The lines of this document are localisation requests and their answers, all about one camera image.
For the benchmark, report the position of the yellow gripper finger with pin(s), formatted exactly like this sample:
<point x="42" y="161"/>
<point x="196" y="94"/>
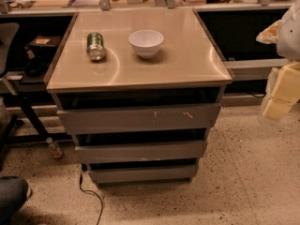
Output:
<point x="282" y="91"/>

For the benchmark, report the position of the grey top drawer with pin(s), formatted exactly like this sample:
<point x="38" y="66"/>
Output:
<point x="131" y="119"/>

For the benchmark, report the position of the grey drawer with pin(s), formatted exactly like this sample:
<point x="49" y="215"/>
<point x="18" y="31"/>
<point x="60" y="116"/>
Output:
<point x="131" y="119"/>
<point x="141" y="151"/>
<point x="110" y="176"/>

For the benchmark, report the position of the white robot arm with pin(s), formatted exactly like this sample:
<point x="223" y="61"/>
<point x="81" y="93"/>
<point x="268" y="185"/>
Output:
<point x="285" y="34"/>

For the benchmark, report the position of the grey middle drawer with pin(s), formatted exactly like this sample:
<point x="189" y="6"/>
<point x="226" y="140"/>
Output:
<point x="141" y="151"/>

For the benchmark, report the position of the grey bottom drawer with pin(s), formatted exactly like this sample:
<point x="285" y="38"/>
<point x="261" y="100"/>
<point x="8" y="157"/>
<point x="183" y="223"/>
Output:
<point x="110" y="176"/>

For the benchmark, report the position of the grey drawer cabinet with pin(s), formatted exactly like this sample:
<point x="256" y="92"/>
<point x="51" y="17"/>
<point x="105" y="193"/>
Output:
<point x="188" y="69"/>

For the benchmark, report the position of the white bowl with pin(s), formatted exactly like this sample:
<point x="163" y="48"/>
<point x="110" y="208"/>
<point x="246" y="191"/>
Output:
<point x="146" y="43"/>

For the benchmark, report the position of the green soda can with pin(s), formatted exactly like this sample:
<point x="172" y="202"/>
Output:
<point x="95" y="46"/>

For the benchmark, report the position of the small plastic bottle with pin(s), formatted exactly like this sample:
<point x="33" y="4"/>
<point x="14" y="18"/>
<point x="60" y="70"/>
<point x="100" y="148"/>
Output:
<point x="55" y="148"/>

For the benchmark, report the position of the black box with label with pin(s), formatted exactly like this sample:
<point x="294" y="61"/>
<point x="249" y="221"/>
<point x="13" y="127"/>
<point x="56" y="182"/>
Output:
<point x="44" y="47"/>

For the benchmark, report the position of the person's leg in jeans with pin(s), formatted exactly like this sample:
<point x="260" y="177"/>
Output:
<point x="13" y="191"/>

